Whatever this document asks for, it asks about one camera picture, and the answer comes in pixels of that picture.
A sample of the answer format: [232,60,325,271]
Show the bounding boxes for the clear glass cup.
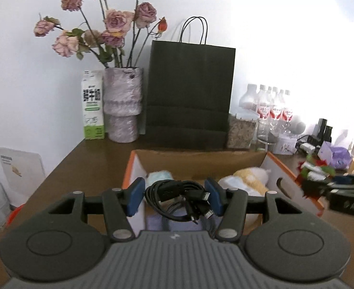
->
[256,119,279,152]

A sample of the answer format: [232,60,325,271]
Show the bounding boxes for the yellow white plush toy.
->
[217,168,270,201]

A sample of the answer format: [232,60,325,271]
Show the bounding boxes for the clear snack jar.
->
[228,113,257,150]

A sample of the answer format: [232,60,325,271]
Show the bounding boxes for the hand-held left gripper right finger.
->
[204,177,302,243]

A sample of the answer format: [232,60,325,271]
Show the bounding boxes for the black cable bundle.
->
[145,180,211,225]

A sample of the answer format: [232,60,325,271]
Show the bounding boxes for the round white gadget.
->
[290,120,307,136]

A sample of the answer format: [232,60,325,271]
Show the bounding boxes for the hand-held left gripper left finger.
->
[48,177,146,242]

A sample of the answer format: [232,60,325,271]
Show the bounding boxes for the orange cardboard box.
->
[121,149,326,238]

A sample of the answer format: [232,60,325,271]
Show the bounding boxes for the dried pink roses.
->
[34,0,169,68]

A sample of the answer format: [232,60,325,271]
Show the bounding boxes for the white booklet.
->
[0,147,46,206]

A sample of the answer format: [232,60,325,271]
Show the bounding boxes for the purple tissue pack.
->
[318,129,353,170]

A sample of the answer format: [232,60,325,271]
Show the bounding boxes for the black paper bag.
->
[145,16,236,151]

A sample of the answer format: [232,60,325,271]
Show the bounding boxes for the white printed tin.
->
[273,134,298,156]

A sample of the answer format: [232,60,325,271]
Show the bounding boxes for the mottled purple vase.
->
[103,67,144,143]

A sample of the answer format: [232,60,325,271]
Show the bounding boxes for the dark blue pouch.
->
[145,208,220,233]

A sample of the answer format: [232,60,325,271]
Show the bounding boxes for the wooden desktop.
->
[0,140,354,289]

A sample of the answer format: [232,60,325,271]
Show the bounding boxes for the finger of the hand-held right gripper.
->
[333,172,354,187]
[302,180,346,200]

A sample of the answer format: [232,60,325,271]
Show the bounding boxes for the green white milk carton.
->
[81,70,106,140]

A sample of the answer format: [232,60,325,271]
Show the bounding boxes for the red and green ornament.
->
[296,155,336,200]

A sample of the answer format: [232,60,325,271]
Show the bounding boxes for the white charger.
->
[300,142,316,155]

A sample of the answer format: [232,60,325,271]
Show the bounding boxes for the row of clear drink bottles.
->
[240,84,295,127]

